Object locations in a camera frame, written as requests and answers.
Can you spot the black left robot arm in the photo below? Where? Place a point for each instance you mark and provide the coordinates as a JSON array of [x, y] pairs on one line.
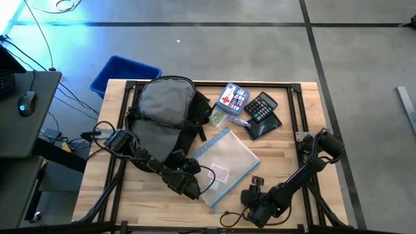
[[146, 159]]

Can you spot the blue plastic bin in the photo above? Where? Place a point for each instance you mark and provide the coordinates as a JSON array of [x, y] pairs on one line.
[[123, 70]]

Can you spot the black laptop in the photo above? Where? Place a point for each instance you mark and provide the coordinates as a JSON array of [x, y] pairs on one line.
[[9, 65]]

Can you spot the blue first aid kit box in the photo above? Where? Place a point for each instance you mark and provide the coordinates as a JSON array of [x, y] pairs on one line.
[[232, 99]]

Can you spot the grey metal bar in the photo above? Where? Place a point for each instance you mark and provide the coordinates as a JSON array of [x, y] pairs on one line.
[[406, 104]]

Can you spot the black floor object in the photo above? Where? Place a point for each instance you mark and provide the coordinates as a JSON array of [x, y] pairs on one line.
[[413, 21]]

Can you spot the black aluminium rig frame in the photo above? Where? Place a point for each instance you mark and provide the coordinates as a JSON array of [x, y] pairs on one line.
[[276, 85]]

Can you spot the black computer mouse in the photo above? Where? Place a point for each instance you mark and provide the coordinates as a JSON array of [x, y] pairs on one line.
[[26, 103]]

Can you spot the black power adapter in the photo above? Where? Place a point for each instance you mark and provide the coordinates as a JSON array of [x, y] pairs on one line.
[[51, 134]]

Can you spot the black desk foot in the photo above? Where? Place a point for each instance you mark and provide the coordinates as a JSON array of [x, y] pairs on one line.
[[58, 156]]

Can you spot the black and grey backpack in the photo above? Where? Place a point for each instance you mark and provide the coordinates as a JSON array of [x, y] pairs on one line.
[[165, 97]]

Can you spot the clear blue-trimmed zip pouch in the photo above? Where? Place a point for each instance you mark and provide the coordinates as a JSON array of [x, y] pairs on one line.
[[234, 152]]

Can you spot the dark grey desk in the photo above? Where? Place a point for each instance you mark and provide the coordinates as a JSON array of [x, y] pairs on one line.
[[16, 191], [19, 136]]

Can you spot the pale green packet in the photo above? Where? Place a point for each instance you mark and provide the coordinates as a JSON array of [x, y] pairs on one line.
[[217, 118]]

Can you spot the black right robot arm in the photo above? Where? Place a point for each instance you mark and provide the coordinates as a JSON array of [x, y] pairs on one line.
[[302, 177]]

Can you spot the clear plastic wrapper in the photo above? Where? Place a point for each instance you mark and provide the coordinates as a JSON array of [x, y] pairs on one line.
[[239, 121]]

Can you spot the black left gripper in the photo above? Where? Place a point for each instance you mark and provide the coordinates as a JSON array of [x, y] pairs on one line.
[[183, 185]]

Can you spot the black desk calculator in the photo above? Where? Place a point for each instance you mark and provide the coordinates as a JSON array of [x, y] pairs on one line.
[[260, 107]]

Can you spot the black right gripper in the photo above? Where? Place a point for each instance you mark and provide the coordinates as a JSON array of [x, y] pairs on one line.
[[260, 208]]

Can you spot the black caster wheel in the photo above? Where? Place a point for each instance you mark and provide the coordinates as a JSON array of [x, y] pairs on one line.
[[36, 217]]

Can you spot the pink sticky note pad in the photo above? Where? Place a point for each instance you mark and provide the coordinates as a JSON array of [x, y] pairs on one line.
[[220, 173]]

